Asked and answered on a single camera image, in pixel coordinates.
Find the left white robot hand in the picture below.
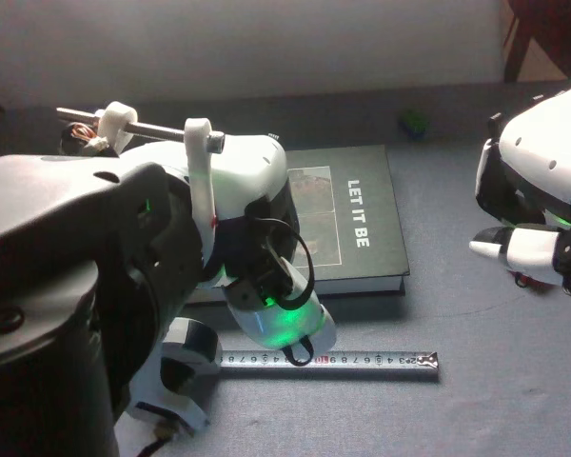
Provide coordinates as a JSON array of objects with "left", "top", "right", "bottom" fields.
[{"left": 121, "top": 132, "right": 339, "bottom": 356}]

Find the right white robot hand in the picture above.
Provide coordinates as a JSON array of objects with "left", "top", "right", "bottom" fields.
[{"left": 468, "top": 81, "right": 571, "bottom": 299}]

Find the grey black tape measure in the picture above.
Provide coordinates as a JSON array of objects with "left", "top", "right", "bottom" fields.
[{"left": 164, "top": 317, "right": 440, "bottom": 382}]

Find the black Let It Be album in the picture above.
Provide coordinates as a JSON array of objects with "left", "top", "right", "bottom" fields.
[{"left": 187, "top": 145, "right": 411, "bottom": 306}]

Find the brown wooden chair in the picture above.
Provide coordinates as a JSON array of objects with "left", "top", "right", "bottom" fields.
[{"left": 502, "top": 0, "right": 571, "bottom": 85}]

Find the small green blue block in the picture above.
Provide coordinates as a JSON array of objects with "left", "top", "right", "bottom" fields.
[{"left": 398, "top": 109, "right": 430, "bottom": 142}]

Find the red heart block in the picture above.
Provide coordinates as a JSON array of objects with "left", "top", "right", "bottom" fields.
[{"left": 509, "top": 270, "right": 556, "bottom": 289}]

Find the grey table cloth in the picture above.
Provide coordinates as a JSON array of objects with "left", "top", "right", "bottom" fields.
[{"left": 0, "top": 78, "right": 571, "bottom": 457}]

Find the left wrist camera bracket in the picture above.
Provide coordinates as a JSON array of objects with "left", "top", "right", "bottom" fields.
[{"left": 56, "top": 101, "right": 227, "bottom": 437}]

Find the thin black camera cable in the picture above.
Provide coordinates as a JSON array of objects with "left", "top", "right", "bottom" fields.
[{"left": 135, "top": 427, "right": 172, "bottom": 457}]

